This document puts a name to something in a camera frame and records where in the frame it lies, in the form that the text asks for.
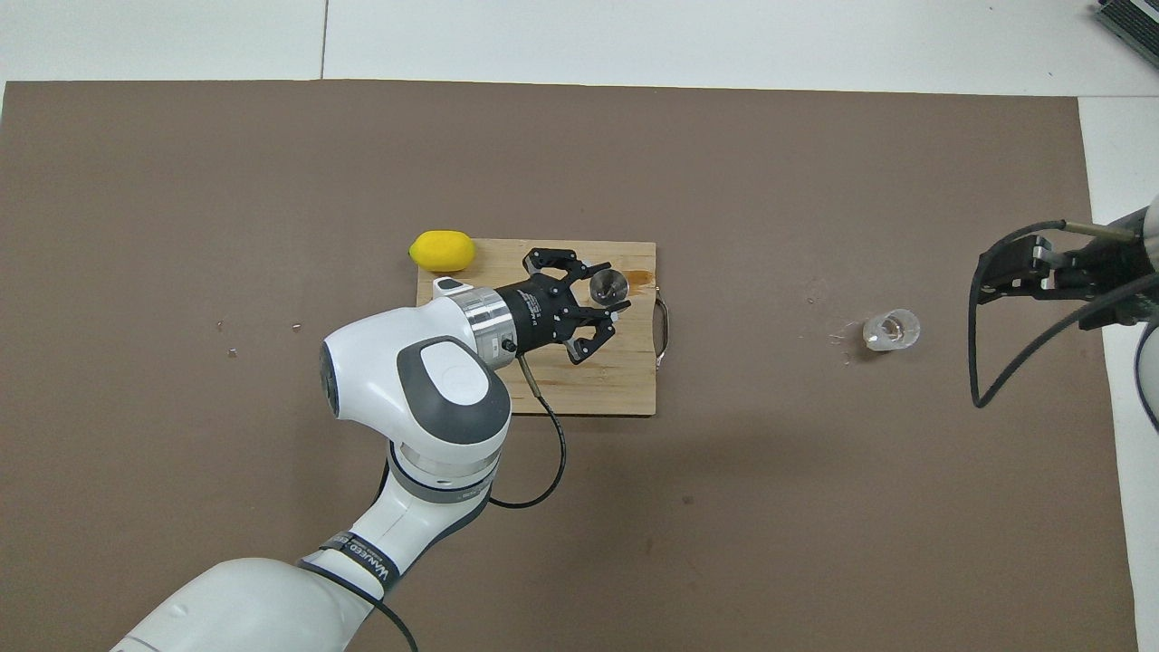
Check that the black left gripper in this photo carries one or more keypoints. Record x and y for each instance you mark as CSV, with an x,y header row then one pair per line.
x,y
543,312

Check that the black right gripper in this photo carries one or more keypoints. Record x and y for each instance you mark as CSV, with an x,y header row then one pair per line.
x,y
1118,281

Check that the steel double jigger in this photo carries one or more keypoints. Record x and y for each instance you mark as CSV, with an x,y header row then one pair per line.
x,y
608,286

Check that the clear glass cup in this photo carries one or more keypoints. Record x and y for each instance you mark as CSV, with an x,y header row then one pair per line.
x,y
892,330

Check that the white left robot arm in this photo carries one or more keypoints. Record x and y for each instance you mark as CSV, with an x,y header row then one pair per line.
x,y
407,380

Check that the wooden cutting board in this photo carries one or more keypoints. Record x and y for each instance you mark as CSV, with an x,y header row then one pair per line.
x,y
453,362

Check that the yellow lemon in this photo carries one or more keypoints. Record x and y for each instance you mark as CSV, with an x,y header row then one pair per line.
x,y
442,252

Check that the grey ribbed device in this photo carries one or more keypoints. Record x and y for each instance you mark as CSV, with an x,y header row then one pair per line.
x,y
1136,23

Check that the brown table mat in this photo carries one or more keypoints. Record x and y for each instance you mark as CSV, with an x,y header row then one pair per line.
x,y
815,543

